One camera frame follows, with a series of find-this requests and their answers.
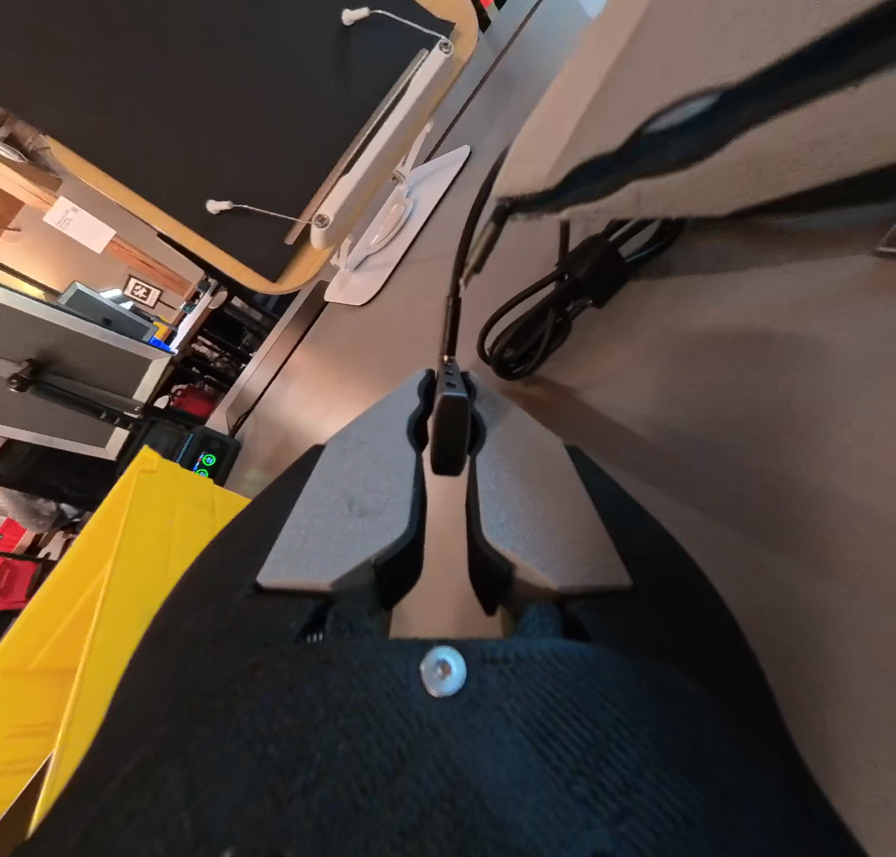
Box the coiled black cable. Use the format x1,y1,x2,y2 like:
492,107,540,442
477,216,690,382

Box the thin black hub cable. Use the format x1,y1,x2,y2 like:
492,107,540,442
441,145,513,364

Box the grey box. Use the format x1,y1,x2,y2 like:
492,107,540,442
56,279,158,343

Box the black board with wooden edge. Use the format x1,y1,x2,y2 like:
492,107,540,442
0,0,480,295

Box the red bag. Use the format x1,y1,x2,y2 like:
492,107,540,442
0,514,78,613

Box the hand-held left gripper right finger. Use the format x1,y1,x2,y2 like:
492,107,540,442
464,373,635,618

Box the black power meter green display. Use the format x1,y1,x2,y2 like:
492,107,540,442
174,429,243,487

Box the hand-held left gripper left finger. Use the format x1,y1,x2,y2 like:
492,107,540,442
256,369,429,609

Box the white paper label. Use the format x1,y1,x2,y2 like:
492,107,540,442
42,195,116,252

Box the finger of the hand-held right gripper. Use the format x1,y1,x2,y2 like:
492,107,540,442
500,49,896,223
493,0,896,200

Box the white cord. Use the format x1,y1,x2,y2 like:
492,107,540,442
342,6,449,49
206,198,319,227

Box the black usb hub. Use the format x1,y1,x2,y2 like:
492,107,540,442
428,355,471,478

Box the yellow bin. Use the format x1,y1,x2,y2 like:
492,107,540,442
0,444,253,844

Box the grey braided usb-c cable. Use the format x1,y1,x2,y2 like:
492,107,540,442
465,199,513,290

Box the white clamp stand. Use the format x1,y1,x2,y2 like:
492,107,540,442
283,37,471,307

